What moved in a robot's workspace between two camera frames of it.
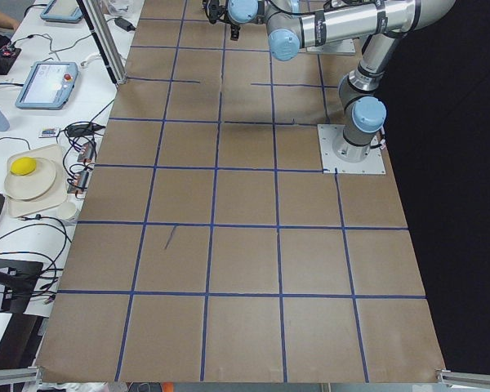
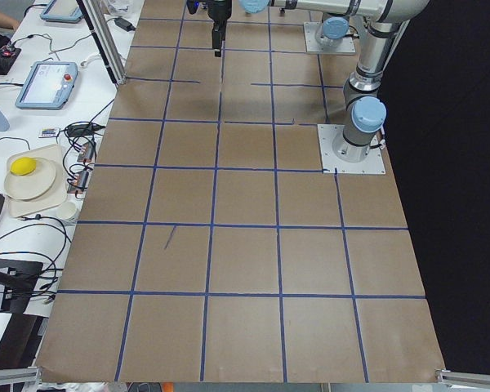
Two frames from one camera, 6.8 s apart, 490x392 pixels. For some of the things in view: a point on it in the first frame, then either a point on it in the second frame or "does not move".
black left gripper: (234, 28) → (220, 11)
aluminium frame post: (100, 23) does not move
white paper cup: (66, 211) does not move
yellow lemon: (24, 166) does not move
